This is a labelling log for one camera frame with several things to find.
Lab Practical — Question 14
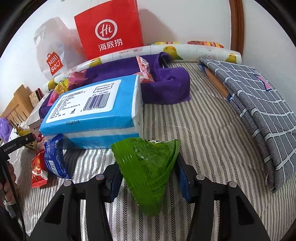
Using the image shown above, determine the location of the yellow pink snack bag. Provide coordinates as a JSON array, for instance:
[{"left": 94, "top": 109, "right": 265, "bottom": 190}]
[{"left": 14, "top": 126, "right": 37, "bottom": 150}]

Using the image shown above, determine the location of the white strawberry candy packet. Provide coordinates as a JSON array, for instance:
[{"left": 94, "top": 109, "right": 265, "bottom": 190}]
[{"left": 29, "top": 119, "right": 44, "bottom": 150}]

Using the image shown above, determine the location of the red gold snack packet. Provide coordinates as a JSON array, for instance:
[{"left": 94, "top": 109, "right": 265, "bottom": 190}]
[{"left": 31, "top": 150, "right": 48, "bottom": 188}]

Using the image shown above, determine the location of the blue cookie packet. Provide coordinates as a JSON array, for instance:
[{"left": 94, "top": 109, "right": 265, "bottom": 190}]
[{"left": 44, "top": 134, "right": 70, "bottom": 179}]

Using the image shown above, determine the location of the magenta foil snack packet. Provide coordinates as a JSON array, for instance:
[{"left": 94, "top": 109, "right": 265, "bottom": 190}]
[{"left": 68, "top": 70, "right": 87, "bottom": 87}]

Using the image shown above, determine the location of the green triangular snack packet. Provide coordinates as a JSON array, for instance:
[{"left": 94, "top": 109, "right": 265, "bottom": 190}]
[{"left": 111, "top": 138, "right": 181, "bottom": 217}]

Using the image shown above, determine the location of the long red candy stick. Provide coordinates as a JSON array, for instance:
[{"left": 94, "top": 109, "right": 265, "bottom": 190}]
[{"left": 135, "top": 56, "right": 154, "bottom": 83}]

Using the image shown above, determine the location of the person's left hand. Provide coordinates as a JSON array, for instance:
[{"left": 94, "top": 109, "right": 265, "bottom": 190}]
[{"left": 1, "top": 161, "right": 19, "bottom": 204}]

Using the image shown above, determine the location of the purple plush toy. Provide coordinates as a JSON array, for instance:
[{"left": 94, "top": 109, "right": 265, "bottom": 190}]
[{"left": 0, "top": 118, "right": 13, "bottom": 143}]

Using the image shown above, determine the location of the wooden headboard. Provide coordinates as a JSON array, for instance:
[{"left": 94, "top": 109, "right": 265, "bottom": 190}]
[{"left": 1, "top": 85, "right": 33, "bottom": 126}]

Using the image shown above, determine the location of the patterned brown book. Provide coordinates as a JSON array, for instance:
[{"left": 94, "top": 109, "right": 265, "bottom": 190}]
[{"left": 29, "top": 88, "right": 44, "bottom": 108}]

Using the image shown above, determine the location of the striped quilted mattress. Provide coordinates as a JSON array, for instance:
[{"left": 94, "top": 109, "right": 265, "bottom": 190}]
[{"left": 10, "top": 62, "right": 295, "bottom": 240}]

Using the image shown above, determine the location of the grey checked folded cloth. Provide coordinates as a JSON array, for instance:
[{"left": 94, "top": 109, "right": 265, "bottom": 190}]
[{"left": 201, "top": 59, "right": 295, "bottom": 192}]

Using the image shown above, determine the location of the blue tissue pack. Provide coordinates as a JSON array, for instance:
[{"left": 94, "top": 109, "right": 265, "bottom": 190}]
[{"left": 40, "top": 75, "right": 144, "bottom": 149}]

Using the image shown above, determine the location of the white Miniso plastic bag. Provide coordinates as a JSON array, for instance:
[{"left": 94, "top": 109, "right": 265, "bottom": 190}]
[{"left": 34, "top": 17, "right": 87, "bottom": 80}]

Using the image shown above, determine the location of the purple cloth basket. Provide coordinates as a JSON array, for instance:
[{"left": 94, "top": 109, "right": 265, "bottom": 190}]
[{"left": 39, "top": 52, "right": 190, "bottom": 119}]

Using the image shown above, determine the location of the red Haidilao paper bag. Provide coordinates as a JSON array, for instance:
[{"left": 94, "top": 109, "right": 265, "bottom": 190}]
[{"left": 74, "top": 0, "right": 144, "bottom": 60}]

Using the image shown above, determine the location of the rolled lemon print mat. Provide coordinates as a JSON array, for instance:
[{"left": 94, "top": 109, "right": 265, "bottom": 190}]
[{"left": 41, "top": 44, "right": 242, "bottom": 93}]

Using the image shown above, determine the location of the red orange chips bag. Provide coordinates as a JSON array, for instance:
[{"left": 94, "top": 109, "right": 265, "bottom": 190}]
[{"left": 187, "top": 41, "right": 224, "bottom": 48}]

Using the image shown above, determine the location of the yellow chips bag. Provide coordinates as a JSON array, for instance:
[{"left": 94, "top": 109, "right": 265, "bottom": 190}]
[{"left": 149, "top": 41, "right": 180, "bottom": 45}]

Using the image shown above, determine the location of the brown wooden door frame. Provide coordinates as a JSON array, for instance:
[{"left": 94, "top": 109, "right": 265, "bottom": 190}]
[{"left": 229, "top": 0, "right": 245, "bottom": 56}]

